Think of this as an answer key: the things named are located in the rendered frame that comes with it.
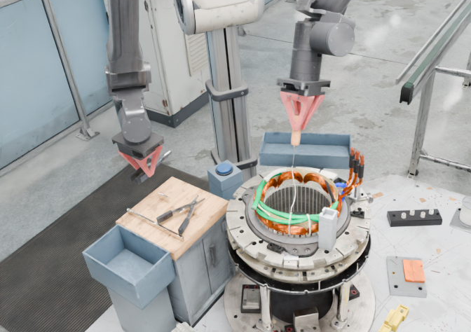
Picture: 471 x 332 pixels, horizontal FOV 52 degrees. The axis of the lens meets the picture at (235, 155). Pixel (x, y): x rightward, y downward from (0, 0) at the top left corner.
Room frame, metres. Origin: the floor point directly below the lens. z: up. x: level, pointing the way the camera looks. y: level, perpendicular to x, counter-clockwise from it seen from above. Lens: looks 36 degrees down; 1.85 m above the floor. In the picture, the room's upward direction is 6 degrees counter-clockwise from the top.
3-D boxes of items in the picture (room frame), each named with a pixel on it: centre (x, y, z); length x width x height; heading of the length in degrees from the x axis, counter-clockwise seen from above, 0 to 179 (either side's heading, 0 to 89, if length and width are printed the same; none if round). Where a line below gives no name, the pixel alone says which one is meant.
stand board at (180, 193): (0.87, 0.16, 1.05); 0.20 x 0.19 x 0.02; 140
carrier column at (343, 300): (0.71, -0.22, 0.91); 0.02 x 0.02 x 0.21
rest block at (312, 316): (0.68, -0.13, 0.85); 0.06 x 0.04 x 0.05; 96
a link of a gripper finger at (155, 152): (0.88, 0.20, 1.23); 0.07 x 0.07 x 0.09; 50
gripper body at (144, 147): (0.88, 0.21, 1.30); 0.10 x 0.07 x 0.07; 50
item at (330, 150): (1.10, -0.20, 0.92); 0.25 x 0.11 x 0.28; 76
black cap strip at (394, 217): (1.04, -0.52, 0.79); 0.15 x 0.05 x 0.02; 85
